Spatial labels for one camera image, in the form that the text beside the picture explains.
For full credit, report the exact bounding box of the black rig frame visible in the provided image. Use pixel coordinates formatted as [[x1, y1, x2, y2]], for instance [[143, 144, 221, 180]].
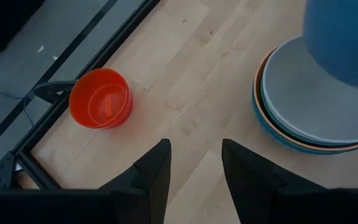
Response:
[[0, 0, 163, 190]]

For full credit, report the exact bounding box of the black corner bracket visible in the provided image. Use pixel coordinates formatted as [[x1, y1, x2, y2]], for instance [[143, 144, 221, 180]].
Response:
[[0, 151, 16, 190]]

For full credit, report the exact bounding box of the light blue bowl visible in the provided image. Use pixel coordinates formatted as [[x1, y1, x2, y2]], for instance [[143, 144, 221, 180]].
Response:
[[252, 52, 358, 156]]

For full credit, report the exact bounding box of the black clamp foot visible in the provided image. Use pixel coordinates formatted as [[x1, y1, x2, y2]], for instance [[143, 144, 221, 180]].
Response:
[[34, 80, 78, 104]]

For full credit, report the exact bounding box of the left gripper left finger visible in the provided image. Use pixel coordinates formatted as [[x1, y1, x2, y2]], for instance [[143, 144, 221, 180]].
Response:
[[99, 138, 172, 224]]

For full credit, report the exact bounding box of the blue cable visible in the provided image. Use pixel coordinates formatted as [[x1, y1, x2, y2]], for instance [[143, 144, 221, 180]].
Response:
[[0, 92, 35, 127]]

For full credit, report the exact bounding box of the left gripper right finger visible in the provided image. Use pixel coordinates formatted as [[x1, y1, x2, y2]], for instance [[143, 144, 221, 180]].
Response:
[[221, 138, 326, 224]]

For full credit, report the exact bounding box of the small orange cup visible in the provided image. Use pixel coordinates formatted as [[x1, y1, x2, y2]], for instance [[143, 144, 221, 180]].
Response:
[[68, 67, 134, 130]]

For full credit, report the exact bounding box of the dark blue bowl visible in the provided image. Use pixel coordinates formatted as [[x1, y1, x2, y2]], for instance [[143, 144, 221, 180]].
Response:
[[302, 0, 358, 91]]

